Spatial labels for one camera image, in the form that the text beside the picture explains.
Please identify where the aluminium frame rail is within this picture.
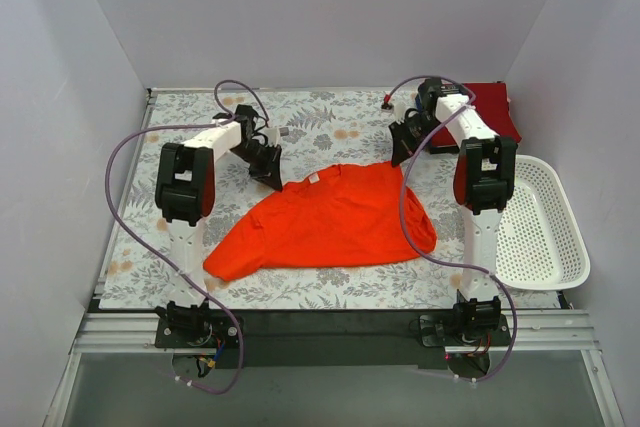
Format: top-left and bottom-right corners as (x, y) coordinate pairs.
(46, 310), (624, 426)

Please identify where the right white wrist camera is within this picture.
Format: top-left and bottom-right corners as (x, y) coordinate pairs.
(381, 101), (413, 125)

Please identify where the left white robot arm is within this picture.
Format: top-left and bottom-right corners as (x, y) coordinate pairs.
(155, 104), (288, 347)

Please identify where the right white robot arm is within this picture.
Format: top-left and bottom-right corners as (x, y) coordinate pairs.
(382, 76), (517, 346)

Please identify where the folded dark red t-shirt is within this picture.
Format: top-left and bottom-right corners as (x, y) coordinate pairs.
(427, 82), (522, 154)

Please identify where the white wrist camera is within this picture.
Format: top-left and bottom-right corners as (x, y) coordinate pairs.
(263, 127), (289, 146)
(381, 101), (413, 125)

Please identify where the floral patterned table mat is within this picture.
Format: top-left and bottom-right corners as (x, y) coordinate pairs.
(97, 88), (562, 311)

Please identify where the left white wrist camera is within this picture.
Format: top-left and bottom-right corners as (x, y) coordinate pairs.
(263, 127), (289, 146)

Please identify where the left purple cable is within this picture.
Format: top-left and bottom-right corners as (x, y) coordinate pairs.
(106, 78), (281, 394)

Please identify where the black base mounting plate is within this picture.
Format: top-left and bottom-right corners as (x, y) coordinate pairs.
(153, 309), (511, 369)

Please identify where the orange t-shirt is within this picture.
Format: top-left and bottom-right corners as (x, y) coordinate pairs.
(203, 162), (437, 282)

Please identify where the white perforated plastic basket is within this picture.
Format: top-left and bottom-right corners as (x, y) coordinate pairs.
(496, 155), (590, 291)

